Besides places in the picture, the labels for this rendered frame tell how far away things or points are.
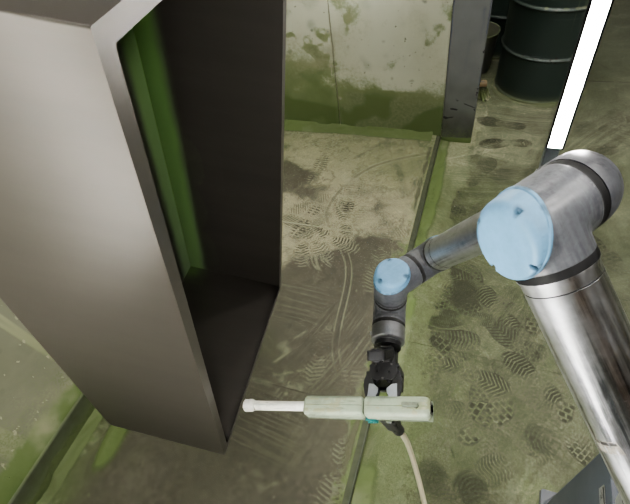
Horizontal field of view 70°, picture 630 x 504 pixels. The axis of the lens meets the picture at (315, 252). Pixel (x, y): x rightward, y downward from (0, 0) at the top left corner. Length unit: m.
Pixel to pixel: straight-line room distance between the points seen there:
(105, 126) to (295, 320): 1.68
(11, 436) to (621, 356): 1.87
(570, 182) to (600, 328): 0.20
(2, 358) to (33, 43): 1.65
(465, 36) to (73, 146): 2.35
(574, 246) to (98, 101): 0.58
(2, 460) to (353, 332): 1.37
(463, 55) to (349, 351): 1.67
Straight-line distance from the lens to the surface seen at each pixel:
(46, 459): 2.09
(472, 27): 2.67
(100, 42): 0.44
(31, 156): 0.57
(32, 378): 2.05
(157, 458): 1.98
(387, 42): 2.75
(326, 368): 1.93
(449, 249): 1.09
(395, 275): 1.15
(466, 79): 2.79
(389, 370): 1.18
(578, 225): 0.68
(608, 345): 0.74
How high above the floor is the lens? 1.76
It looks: 48 degrees down
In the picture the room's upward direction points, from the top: 11 degrees counter-clockwise
